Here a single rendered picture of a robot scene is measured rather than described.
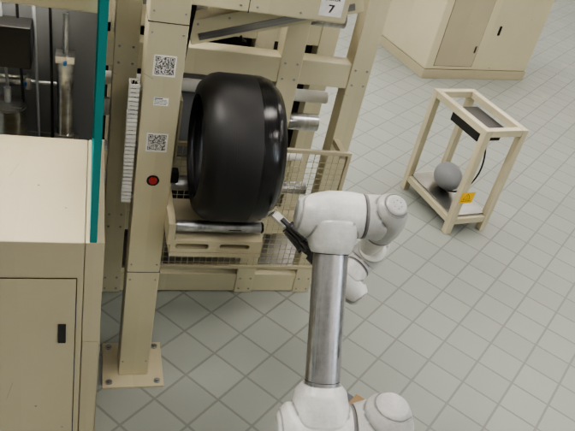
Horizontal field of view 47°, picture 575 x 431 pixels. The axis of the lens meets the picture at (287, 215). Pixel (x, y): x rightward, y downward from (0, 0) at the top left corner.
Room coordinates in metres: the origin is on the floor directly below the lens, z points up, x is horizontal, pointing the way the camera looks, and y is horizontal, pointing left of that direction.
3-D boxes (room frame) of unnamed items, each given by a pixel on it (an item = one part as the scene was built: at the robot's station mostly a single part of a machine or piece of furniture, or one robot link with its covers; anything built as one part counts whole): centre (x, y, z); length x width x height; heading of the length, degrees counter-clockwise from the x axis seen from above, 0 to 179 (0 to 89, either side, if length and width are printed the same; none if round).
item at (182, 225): (2.08, 0.25, 0.90); 0.35 x 0.05 x 0.05; 110
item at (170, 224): (2.15, 0.47, 0.90); 0.40 x 0.03 x 0.10; 20
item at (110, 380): (2.10, 0.53, 0.01); 0.27 x 0.27 x 0.02; 20
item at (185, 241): (2.08, 0.25, 0.84); 0.36 x 0.09 x 0.06; 110
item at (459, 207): (4.21, -1.07, 0.40); 0.60 x 0.35 x 0.80; 31
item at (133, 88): (2.05, 0.60, 1.19); 0.05 x 0.04 x 0.48; 20
